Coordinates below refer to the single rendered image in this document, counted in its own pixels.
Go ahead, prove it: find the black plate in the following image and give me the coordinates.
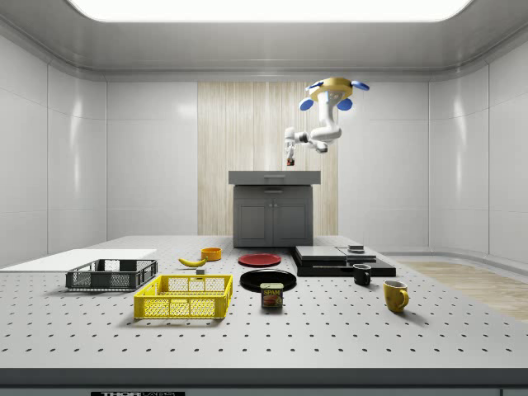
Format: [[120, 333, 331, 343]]
[[239, 268, 299, 293]]

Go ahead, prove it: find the dark grey basket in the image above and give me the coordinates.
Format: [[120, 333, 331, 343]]
[[64, 258, 159, 293]]

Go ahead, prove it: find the drone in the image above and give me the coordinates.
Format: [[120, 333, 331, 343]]
[[298, 76, 370, 112]]

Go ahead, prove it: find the white board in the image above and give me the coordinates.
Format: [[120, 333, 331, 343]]
[[0, 247, 158, 272]]

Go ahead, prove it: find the yellow basket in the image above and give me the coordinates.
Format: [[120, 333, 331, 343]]
[[133, 274, 234, 321]]

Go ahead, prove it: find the red plate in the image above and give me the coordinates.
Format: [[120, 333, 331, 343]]
[[237, 252, 283, 267]]

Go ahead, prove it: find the banana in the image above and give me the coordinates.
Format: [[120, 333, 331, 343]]
[[177, 256, 210, 269]]

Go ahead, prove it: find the white cabinet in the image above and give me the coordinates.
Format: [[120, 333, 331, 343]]
[[232, 184, 315, 249]]

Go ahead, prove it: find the yellow mug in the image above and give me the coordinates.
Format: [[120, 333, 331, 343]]
[[382, 279, 411, 314]]

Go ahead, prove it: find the black stove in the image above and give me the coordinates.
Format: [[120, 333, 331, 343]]
[[290, 243, 398, 278]]

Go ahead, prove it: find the flat-sided can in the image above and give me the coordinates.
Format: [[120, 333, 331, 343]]
[[259, 282, 285, 309]]

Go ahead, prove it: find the black mug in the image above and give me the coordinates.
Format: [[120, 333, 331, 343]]
[[351, 263, 373, 287]]

